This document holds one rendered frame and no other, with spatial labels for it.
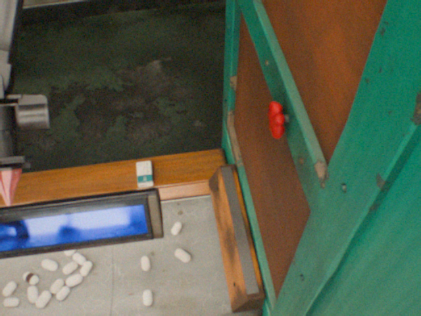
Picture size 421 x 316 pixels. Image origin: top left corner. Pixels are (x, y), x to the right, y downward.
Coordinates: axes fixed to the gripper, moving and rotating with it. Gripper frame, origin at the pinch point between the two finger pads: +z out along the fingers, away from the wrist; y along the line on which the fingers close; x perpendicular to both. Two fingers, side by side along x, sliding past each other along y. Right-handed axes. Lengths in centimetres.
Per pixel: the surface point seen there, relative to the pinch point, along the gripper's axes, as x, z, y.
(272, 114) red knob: -43, -12, 45
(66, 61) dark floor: 162, -59, -19
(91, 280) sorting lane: 0.0, 18.2, 15.0
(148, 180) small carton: 9.4, -0.9, 28.7
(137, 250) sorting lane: 3.4, 13.6, 25.0
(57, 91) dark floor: 146, -41, -22
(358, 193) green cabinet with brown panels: -60, -5, 47
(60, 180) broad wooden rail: 14.0, -2.4, 7.5
